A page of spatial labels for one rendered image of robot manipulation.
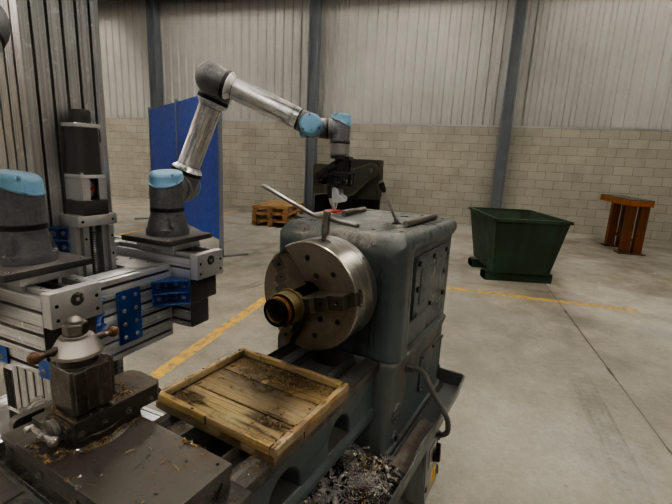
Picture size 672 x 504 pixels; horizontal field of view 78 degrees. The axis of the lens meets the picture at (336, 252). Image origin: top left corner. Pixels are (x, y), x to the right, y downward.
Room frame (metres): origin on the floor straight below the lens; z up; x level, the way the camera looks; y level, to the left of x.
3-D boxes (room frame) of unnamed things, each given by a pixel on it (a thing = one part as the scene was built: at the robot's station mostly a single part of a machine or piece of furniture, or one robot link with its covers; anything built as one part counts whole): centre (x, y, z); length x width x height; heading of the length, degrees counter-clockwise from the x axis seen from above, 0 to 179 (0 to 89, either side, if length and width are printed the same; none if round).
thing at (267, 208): (9.38, 1.32, 0.22); 1.25 x 0.86 x 0.44; 168
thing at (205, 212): (7.52, 2.86, 1.18); 4.12 x 0.80 x 2.35; 36
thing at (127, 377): (0.67, 0.42, 0.99); 0.20 x 0.10 x 0.05; 150
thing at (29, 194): (1.07, 0.83, 1.33); 0.13 x 0.12 x 0.14; 88
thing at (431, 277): (1.51, -0.14, 1.06); 0.59 x 0.48 x 0.39; 150
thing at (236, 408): (0.92, 0.18, 0.89); 0.36 x 0.30 x 0.04; 60
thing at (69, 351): (0.65, 0.43, 1.13); 0.08 x 0.08 x 0.03
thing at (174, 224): (1.52, 0.63, 1.21); 0.15 x 0.15 x 0.10
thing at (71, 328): (0.65, 0.43, 1.17); 0.04 x 0.04 x 0.03
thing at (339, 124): (1.65, 0.01, 1.57); 0.09 x 0.08 x 0.11; 89
